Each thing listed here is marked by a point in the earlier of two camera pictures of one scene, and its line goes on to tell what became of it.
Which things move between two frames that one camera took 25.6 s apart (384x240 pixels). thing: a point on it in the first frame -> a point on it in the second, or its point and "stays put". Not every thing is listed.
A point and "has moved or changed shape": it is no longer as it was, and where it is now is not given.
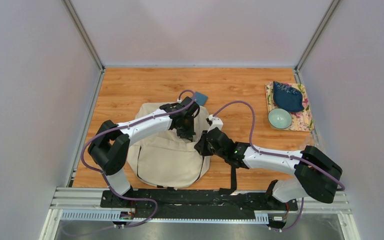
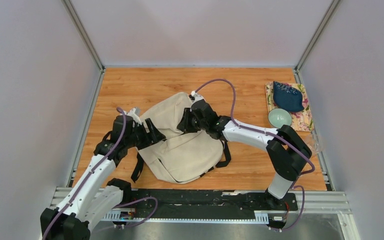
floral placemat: (301, 121) stays put
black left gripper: (189, 135) -> (154, 136)
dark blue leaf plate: (287, 98) stays put
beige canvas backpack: (167, 159) has moved or changed shape
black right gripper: (200, 147) -> (185, 125)
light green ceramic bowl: (280, 118) stays put
